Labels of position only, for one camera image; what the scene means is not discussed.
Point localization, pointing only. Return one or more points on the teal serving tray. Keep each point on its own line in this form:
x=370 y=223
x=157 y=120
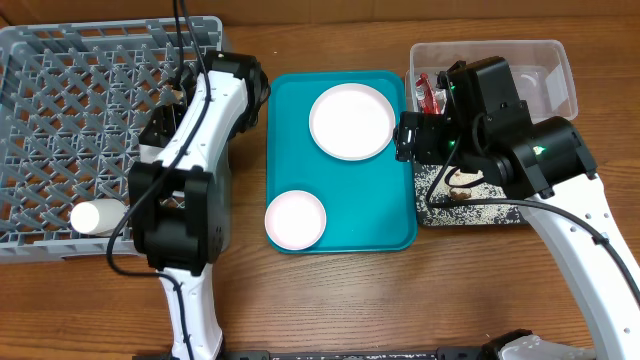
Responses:
x=370 y=204

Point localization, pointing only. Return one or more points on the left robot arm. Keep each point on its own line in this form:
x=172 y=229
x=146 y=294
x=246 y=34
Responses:
x=182 y=189

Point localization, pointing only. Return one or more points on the black tray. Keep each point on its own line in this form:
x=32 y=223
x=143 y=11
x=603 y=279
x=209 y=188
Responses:
x=470 y=212

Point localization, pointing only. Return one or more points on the red snack wrapper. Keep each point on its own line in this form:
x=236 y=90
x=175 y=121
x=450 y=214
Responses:
x=426 y=96

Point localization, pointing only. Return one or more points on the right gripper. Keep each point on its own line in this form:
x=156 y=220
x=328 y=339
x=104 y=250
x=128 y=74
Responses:
x=406 y=139

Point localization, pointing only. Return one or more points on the pink-white small bowl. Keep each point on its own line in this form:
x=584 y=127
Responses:
x=295 y=220

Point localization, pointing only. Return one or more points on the grey dish rack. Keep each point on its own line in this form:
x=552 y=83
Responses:
x=74 y=99

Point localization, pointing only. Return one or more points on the white paper cup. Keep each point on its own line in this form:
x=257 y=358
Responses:
x=97 y=217

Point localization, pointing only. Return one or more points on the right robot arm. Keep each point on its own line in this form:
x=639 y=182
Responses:
x=546 y=170

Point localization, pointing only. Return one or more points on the white rice pile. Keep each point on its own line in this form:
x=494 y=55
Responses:
x=475 y=212

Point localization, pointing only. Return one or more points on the clear plastic bin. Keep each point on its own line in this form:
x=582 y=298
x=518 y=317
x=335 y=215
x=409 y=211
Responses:
x=540 y=70

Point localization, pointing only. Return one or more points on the brown food piece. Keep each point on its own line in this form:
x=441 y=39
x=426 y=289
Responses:
x=459 y=194

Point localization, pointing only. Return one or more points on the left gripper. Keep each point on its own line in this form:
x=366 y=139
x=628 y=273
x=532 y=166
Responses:
x=168 y=119

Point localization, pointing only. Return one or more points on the white round plate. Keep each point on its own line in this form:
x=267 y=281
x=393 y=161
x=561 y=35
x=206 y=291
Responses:
x=352 y=122

